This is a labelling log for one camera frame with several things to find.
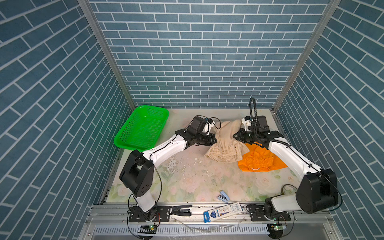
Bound orange shorts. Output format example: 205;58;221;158
238;144;288;172

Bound beige shorts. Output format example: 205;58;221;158
205;120;249;163

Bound green plastic basket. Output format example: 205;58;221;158
114;105;169;152

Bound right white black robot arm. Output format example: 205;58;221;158
233;116;342;219

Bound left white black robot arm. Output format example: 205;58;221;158
119;115;219;219

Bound black pliers tool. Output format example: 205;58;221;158
170;205;192;217

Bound blue white flat box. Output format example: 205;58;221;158
203;202;243;223

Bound right circuit board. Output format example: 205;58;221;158
268;224;287;233

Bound circuit board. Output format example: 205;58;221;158
138;225;158;235
268;224;287;233

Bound left circuit board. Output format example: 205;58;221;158
138;225;158;235

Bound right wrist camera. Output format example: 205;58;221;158
241;116;253;132

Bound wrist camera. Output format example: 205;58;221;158
241;116;253;132
203;119;215;135

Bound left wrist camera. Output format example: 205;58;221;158
203;119;215;135

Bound tape roll ring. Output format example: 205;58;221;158
280;183;299;197

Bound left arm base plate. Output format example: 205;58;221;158
128;205;171;223

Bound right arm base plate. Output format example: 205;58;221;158
246;204;291;222

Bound white vented cable duct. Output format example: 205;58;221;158
94;224;270;237

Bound aluminium front rail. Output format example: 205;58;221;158
80;203;342;240

